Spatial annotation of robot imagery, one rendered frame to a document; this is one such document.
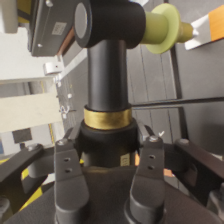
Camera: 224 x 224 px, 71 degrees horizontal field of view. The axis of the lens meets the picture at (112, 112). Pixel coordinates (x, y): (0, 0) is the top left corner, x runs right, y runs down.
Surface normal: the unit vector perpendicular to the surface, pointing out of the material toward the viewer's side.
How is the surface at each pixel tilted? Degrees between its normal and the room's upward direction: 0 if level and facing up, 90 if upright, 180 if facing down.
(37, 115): 90
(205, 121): 0
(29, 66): 90
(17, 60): 90
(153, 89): 0
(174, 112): 0
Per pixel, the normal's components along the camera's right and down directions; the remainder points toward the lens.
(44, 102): 0.50, -0.02
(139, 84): -0.85, 0.18
